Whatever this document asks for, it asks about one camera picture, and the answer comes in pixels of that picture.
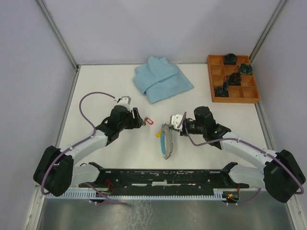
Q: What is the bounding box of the metal key organizer plate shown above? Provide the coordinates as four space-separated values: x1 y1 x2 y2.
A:
160 123 173 160

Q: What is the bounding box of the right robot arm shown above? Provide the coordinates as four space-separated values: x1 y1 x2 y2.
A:
160 106 306 203

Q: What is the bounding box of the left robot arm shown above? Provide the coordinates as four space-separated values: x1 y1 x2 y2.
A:
33 105 143 196

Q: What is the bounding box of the yellow key tag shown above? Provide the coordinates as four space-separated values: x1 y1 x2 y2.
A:
156 131 162 138

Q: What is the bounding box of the light blue cloth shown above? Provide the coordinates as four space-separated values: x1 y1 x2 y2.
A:
133 56 194 104

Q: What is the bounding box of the wooden compartment tray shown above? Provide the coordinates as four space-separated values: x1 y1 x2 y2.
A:
207 54 260 104

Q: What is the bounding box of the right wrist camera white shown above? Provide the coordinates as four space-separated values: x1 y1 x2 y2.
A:
170 115 184 129

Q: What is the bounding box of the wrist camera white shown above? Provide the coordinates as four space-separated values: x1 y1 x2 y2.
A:
170 115 184 129
114 96 131 112

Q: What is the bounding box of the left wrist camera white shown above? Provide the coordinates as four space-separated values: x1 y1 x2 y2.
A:
114 96 131 112

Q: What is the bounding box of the dark green coiled cord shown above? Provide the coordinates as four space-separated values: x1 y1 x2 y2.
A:
214 86 229 98

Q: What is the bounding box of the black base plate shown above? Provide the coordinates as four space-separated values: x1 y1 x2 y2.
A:
90 169 249 196

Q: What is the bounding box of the dark twisted cord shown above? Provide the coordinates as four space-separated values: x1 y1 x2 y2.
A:
223 72 242 89

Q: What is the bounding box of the black coiled cord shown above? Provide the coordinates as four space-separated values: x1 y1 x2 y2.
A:
224 53 237 65

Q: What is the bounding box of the green yellow coiled cord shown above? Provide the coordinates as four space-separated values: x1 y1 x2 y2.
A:
238 62 254 75

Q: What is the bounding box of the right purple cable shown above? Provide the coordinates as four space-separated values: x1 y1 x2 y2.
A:
178 111 303 206

